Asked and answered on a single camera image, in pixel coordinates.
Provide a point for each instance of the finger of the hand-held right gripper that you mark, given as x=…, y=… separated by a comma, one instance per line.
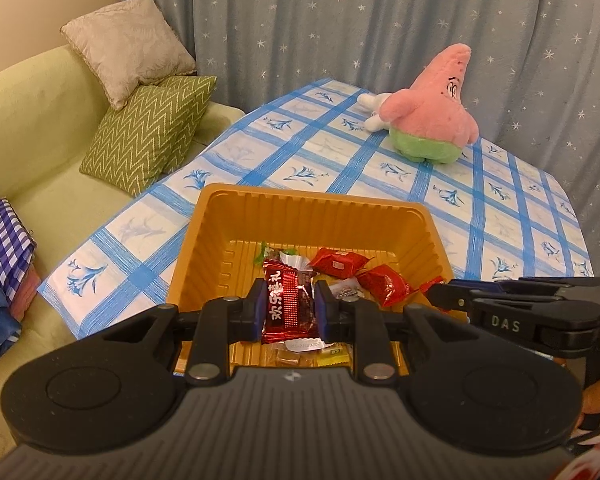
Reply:
x=555, y=285
x=455, y=297

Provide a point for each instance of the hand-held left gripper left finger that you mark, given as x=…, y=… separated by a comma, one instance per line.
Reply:
x=256, y=310

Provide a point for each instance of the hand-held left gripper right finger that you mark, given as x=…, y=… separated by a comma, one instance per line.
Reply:
x=321, y=310

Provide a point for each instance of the grey clear snack packet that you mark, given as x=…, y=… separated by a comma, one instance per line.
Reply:
x=345, y=290

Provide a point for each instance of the large red snack packet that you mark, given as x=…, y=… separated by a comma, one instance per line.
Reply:
x=287, y=305

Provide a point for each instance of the yellow-green candy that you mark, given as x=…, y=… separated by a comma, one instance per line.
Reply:
x=332, y=356

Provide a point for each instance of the red pillow candy packet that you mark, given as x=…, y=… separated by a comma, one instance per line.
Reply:
x=340, y=262

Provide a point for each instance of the clear-wrapped brown candy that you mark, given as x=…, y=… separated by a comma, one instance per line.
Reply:
x=282, y=355

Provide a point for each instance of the green-wrapped candy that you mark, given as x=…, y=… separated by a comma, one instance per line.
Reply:
x=267, y=255

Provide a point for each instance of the crinkled red candy packet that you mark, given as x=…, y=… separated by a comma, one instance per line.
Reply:
x=385, y=285

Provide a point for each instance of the orange plastic tray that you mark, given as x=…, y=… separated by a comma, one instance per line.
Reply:
x=220, y=240

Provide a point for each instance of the red white printed cloth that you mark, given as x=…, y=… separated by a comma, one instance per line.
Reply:
x=590, y=465

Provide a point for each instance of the pink starfish plush toy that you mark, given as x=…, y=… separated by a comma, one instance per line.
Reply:
x=425, y=115

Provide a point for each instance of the green zigzag pillow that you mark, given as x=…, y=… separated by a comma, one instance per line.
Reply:
x=145, y=130

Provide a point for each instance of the blue white checked bag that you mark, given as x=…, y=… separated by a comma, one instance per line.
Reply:
x=5, y=240

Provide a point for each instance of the green sofa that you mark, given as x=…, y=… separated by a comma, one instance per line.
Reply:
x=30, y=135

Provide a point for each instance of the beige pillow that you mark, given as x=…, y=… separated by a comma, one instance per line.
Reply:
x=125, y=45

